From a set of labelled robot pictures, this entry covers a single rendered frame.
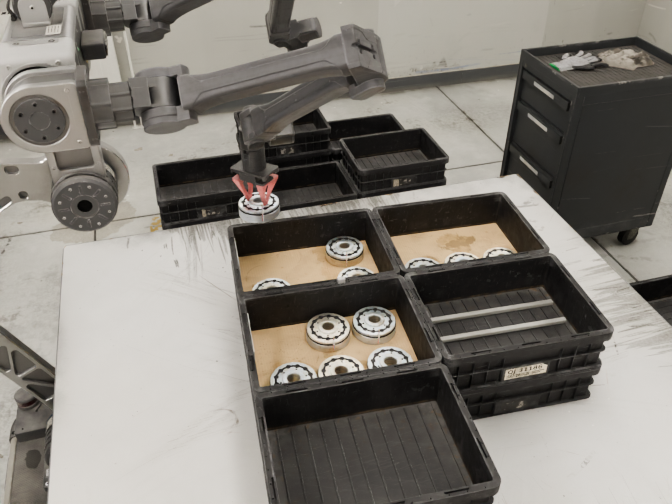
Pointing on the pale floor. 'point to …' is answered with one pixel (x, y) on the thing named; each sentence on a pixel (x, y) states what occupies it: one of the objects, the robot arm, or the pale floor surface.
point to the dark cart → (593, 136)
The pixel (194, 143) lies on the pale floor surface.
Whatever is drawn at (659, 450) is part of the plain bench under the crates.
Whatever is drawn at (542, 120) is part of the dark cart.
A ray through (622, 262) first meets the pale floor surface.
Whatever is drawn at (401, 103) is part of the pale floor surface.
